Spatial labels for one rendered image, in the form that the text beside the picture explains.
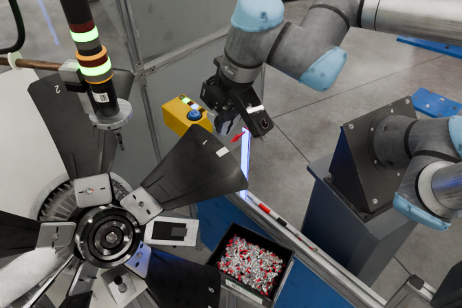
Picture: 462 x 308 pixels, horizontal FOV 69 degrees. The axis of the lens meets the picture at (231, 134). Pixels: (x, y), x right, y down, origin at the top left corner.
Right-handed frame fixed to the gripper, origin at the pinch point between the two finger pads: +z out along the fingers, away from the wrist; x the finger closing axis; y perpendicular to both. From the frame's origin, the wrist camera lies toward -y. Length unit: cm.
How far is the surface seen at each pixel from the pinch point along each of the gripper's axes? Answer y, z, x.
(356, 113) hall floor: 0, 131, -184
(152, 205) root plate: -1.3, 9.9, 21.1
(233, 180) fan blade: -7.9, 9.8, 1.6
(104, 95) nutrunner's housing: 8.6, -21.3, 23.8
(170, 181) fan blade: 1.0, 9.7, 14.4
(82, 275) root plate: -4.5, 11.4, 39.9
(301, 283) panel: -43, 56, -14
